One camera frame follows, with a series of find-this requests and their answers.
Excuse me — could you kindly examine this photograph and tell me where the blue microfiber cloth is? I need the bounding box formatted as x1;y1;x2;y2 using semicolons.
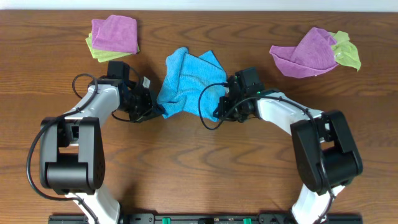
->
157;47;227;121

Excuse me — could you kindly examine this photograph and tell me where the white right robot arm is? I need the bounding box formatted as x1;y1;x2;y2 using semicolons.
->
213;68;363;223

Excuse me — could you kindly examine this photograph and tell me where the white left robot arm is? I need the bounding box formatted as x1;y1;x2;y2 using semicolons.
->
34;61;164;223

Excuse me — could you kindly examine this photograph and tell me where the folded green cloth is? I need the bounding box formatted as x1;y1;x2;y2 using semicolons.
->
86;30;139;62

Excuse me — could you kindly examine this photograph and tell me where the folded purple cloth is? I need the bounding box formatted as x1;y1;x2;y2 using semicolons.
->
91;15;138;54

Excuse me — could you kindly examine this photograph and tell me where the crumpled purple cloth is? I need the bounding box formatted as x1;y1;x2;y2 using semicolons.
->
269;27;338;78

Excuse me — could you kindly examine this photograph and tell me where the crumpled green cloth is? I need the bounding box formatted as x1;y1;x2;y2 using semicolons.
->
329;30;361;71

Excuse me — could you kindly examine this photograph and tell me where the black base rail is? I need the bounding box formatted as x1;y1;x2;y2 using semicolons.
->
48;213;364;224

